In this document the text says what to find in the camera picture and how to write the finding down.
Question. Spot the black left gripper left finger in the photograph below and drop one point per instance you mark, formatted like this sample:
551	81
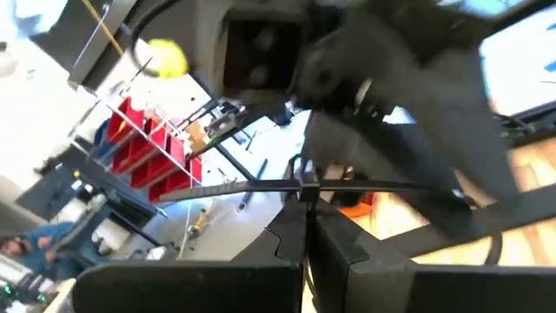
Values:
195	287

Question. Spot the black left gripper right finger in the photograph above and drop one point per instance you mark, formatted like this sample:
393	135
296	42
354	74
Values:
434	291

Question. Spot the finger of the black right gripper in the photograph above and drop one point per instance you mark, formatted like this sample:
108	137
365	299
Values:
369	156
465	121

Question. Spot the orange tape dispenser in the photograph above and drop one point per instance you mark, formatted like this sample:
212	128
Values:
356	211

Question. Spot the yellow tool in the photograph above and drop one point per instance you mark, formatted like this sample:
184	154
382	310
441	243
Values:
199	224

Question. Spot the red storage bin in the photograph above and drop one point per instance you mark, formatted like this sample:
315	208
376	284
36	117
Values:
169	187
126	113
176	151
195	170
156	132
130	155
150	171

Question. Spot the tan cardboard piece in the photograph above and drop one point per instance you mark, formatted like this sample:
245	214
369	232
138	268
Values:
197	137

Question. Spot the grey small device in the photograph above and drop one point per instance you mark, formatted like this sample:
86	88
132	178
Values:
221	125

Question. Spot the person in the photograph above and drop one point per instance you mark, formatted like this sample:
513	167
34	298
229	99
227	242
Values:
39	256

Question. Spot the black workstation desk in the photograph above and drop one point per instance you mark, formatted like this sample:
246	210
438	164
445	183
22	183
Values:
65	191

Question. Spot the blue storage bin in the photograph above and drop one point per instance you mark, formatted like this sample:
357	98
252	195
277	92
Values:
101	139

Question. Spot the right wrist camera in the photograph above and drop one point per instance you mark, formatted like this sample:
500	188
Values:
260	52

